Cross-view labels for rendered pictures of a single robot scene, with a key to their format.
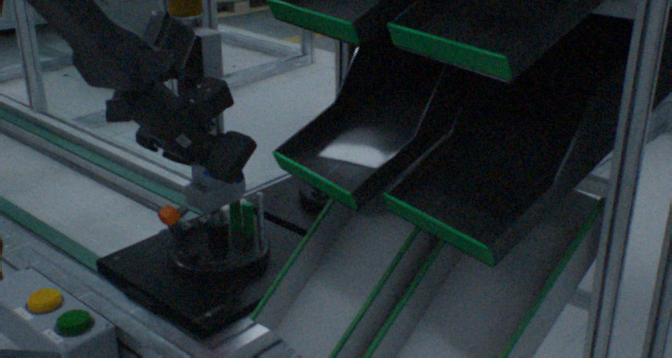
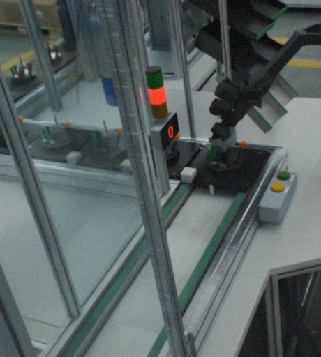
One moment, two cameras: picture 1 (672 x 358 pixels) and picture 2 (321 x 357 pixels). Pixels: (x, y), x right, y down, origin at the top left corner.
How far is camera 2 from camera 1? 2.33 m
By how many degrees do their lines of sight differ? 85
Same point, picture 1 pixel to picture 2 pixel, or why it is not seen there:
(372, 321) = (271, 100)
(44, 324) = (288, 182)
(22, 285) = (271, 199)
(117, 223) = (192, 223)
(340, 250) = not seen: hidden behind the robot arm
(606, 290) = not seen: hidden behind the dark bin
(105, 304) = (267, 176)
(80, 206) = (181, 242)
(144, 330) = (274, 163)
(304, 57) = not seen: outside the picture
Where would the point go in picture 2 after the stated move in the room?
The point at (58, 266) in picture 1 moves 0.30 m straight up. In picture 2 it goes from (252, 199) to (246, 118)
